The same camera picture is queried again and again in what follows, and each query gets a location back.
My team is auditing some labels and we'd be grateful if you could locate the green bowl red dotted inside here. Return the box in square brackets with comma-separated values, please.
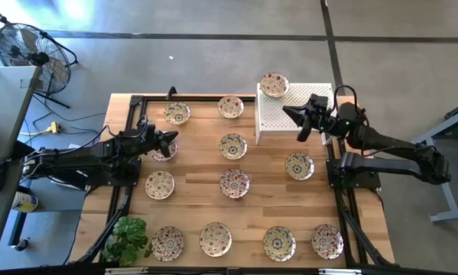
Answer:
[198, 222, 233, 257]
[144, 170, 176, 201]
[258, 72, 291, 99]
[217, 95, 245, 119]

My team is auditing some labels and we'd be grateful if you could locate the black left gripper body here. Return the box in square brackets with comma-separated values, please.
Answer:
[131, 129, 164, 157]

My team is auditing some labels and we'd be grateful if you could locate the yellow bowl blue floral inside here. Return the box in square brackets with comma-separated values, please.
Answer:
[284, 152, 316, 181]
[218, 132, 248, 160]
[163, 101, 191, 126]
[261, 225, 297, 263]

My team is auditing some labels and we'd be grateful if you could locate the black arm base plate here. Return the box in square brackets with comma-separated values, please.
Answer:
[325, 158, 382, 191]
[86, 157, 142, 189]

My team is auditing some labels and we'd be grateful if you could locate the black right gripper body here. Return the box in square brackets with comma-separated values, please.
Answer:
[304, 106, 336, 134]

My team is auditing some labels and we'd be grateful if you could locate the white perforated metal shelf riser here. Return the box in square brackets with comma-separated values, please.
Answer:
[254, 82, 336, 146]

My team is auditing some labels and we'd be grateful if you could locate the silver rail bracket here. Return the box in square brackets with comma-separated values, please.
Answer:
[319, 268, 362, 275]
[105, 267, 149, 275]

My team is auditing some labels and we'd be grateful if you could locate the blue desk leg with caster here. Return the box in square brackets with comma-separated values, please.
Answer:
[7, 209, 31, 252]

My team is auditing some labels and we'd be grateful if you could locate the white yellow can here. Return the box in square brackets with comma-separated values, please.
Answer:
[11, 190, 39, 214]

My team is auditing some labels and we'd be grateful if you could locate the black floor cable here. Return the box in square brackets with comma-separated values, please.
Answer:
[24, 93, 109, 137]

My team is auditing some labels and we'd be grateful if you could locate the navy bowl red floral inside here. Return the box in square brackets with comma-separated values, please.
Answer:
[148, 137, 179, 162]
[219, 168, 251, 199]
[310, 223, 345, 260]
[151, 225, 185, 263]

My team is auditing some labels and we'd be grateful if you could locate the grey desk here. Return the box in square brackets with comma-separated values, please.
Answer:
[0, 65, 42, 256]

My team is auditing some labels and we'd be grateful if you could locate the black floor fan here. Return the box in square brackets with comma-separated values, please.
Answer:
[0, 22, 79, 110]

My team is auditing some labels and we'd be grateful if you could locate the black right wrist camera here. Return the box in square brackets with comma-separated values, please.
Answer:
[307, 93, 330, 112]

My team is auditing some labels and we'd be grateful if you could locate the green artificial plant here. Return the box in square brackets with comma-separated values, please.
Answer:
[100, 215, 154, 267]

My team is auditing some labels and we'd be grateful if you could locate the grey metal table frame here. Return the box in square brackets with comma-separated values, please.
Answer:
[405, 98, 458, 225]

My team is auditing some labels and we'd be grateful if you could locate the black aluminium table frame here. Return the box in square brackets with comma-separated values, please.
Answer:
[73, 94, 396, 275]

